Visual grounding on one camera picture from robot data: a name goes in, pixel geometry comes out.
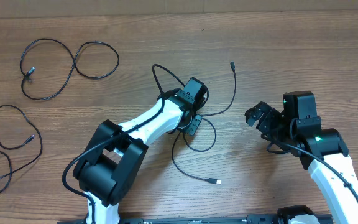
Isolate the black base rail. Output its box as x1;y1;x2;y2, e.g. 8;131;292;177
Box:
57;213;334;224

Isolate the black USB-C cable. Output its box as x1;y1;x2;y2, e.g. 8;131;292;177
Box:
0;104;44;197

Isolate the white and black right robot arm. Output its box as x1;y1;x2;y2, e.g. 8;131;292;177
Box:
245;91;358;223

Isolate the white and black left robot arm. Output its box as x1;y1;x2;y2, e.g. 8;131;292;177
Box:
73;78;208;223

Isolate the black USB cable bundle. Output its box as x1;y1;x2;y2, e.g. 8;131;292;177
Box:
170;60;237;185

